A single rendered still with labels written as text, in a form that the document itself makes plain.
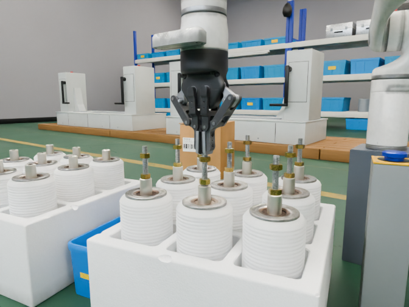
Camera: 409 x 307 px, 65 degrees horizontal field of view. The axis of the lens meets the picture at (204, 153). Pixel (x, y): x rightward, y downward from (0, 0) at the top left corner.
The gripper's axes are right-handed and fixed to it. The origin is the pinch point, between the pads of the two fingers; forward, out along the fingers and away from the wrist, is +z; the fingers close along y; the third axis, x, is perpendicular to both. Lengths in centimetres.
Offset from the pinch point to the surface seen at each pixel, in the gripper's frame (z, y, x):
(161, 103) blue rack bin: -3, 461, -460
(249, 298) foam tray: 20.3, -11.8, 5.3
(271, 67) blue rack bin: -62, 206, -460
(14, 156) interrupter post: 9, 66, 2
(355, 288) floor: 35, -18, -32
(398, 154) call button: 2.7, -25.1, -23.0
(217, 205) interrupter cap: 10.0, -3.0, 0.5
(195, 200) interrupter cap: 10.2, 1.8, 0.3
